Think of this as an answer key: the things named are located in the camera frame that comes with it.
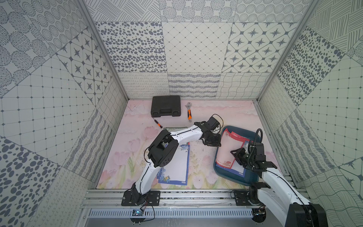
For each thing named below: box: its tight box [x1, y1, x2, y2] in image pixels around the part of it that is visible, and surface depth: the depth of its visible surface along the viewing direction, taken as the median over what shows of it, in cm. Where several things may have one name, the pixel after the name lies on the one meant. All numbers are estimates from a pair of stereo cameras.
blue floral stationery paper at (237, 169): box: [215, 159, 246, 178], surface depth 84 cm
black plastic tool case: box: [150, 95, 182, 118], surface depth 110 cm
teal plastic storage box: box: [213, 125, 260, 187], surface depth 82 cm
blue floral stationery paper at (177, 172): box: [156, 144, 191, 186], surface depth 85 cm
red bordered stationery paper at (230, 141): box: [216, 128, 251, 169], surface depth 92 cm
